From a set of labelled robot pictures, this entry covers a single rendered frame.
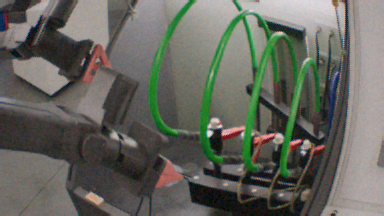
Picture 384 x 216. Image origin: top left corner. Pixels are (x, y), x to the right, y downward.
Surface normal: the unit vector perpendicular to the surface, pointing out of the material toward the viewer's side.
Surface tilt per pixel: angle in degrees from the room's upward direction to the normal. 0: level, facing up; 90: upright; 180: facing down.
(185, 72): 90
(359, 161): 76
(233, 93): 90
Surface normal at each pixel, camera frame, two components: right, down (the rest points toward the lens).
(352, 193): -0.55, 0.25
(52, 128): 0.80, 0.30
